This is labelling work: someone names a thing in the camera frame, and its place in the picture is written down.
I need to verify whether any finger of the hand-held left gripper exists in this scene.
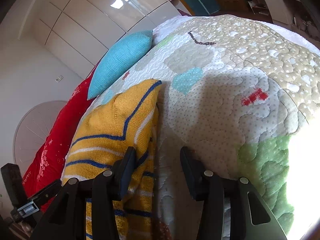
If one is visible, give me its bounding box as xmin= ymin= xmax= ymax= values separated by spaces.
xmin=30 ymin=179 xmax=62 ymax=203

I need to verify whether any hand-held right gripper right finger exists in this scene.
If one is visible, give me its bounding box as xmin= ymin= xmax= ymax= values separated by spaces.
xmin=180 ymin=146 xmax=288 ymax=240

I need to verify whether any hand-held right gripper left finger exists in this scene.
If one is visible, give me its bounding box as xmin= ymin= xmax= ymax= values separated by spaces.
xmin=32 ymin=146 xmax=137 ymax=240

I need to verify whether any yellow striped knit sweater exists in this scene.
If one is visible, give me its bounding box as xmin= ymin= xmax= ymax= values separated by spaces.
xmin=61 ymin=79 xmax=163 ymax=240

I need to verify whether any red printed pillow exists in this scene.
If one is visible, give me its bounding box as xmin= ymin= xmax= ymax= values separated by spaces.
xmin=22 ymin=62 xmax=100 ymax=213

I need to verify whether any white round fan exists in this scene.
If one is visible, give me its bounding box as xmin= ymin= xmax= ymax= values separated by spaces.
xmin=13 ymin=101 xmax=68 ymax=178

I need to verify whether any quilted patchwork bedspread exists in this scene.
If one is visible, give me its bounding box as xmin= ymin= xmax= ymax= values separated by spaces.
xmin=61 ymin=14 xmax=320 ymax=240

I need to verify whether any blue knit pillow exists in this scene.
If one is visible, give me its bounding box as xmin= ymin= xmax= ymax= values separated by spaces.
xmin=87 ymin=29 xmax=153 ymax=100

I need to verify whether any glossy white wardrobe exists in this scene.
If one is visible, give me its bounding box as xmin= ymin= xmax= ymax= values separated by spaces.
xmin=0 ymin=0 xmax=180 ymax=85

